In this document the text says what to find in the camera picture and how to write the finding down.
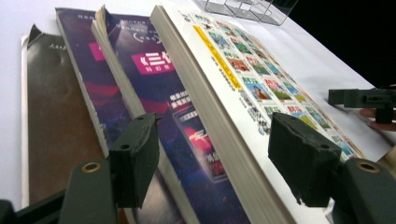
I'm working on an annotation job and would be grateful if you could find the dark brown magazine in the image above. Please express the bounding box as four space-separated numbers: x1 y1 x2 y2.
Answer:
21 23 188 224

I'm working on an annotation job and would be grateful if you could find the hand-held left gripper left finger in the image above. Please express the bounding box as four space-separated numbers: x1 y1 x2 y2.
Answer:
108 112 162 209

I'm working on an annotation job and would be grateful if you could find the purple magazine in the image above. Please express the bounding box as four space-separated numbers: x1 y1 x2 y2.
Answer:
55 7 134 157
91 5 252 224

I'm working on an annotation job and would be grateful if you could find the clear acrylic book rack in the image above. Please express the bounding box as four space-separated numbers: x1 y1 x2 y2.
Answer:
191 0 299 27

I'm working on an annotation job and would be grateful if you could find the thick white picture-cover book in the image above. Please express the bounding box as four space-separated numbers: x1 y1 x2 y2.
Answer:
149 4 367 224

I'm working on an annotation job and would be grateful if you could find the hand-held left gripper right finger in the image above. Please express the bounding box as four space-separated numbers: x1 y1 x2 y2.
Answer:
267 112 343 208

